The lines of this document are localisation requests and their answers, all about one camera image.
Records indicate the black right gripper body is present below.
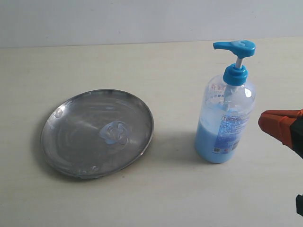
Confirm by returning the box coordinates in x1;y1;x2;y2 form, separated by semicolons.
290;115;303;211

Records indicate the clear blue pump soap bottle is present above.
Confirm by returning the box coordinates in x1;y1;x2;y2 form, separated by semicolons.
195;40;256;164

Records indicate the blue soap blob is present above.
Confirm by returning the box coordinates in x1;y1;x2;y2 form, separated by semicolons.
99;121;129;145

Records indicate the round stainless steel plate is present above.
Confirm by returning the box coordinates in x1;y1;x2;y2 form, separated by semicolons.
40;89;154;179

